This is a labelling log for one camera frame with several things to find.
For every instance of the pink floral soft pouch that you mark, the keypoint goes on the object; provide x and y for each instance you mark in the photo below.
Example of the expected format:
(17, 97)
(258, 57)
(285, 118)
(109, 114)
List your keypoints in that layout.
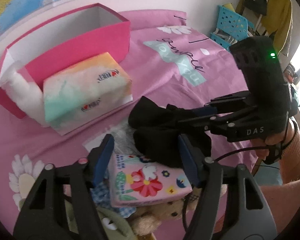
(136, 181)

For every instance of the right hand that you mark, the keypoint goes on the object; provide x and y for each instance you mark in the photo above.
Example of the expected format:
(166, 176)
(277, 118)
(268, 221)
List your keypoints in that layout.
(284, 138)

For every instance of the pink cardboard box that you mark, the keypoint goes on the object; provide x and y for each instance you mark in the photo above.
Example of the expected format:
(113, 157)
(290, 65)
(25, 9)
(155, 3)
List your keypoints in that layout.
(65, 40)

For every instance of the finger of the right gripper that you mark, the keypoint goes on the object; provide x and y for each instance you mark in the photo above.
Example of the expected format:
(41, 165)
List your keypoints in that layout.
(223, 104)
(220, 121)

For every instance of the black handbag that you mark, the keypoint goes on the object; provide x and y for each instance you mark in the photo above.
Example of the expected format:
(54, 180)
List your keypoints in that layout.
(257, 6)

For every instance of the turquoise plastic basket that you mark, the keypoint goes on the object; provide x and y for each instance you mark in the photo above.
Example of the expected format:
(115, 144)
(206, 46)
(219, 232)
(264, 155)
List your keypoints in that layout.
(231, 27)

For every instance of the yellow hanging coat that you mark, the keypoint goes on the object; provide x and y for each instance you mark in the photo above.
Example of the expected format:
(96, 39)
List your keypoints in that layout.
(276, 24)

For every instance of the pastel tissue pack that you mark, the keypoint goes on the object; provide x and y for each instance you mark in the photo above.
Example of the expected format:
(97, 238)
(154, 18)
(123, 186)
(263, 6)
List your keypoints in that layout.
(85, 91)

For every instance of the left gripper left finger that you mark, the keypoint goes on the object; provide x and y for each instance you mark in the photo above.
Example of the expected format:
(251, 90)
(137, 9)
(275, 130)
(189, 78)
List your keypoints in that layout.
(43, 215)

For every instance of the brown teddy bear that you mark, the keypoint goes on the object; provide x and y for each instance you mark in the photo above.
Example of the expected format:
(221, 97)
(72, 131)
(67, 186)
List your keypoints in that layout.
(147, 219)

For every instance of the blue checkered cloth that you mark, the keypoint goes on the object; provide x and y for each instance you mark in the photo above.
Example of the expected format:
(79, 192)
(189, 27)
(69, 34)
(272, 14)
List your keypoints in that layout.
(101, 197)

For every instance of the pink floral bed sheet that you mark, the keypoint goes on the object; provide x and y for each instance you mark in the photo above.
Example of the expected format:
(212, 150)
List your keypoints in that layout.
(168, 62)

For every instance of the green plush toy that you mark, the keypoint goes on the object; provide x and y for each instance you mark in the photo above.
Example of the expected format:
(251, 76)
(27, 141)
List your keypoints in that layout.
(115, 226)

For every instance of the black cloth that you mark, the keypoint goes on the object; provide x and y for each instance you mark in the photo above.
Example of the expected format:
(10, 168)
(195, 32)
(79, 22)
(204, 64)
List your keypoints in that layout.
(157, 130)

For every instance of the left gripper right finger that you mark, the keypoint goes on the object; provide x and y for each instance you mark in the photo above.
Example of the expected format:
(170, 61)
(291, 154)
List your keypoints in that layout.
(247, 215)

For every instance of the white fluffy sock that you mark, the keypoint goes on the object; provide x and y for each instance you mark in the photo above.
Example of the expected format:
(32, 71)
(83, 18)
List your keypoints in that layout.
(25, 94)

